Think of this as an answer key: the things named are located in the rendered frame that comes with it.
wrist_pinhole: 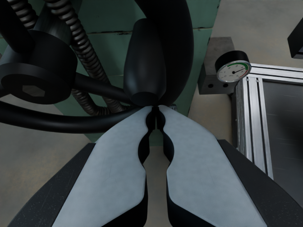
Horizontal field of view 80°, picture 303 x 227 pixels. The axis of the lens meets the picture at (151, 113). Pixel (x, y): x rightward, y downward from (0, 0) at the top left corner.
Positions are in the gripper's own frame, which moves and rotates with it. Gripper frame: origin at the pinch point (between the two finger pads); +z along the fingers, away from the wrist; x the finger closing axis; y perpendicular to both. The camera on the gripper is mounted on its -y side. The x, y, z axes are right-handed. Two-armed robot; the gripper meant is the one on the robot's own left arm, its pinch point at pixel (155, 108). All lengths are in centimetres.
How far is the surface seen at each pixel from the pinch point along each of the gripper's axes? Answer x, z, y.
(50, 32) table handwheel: -10.1, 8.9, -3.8
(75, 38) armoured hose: -9.2, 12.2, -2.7
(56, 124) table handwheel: -15.1, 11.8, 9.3
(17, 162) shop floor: -75, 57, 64
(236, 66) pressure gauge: 15.2, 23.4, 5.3
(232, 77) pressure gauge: 15.5, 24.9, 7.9
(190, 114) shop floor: 19, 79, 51
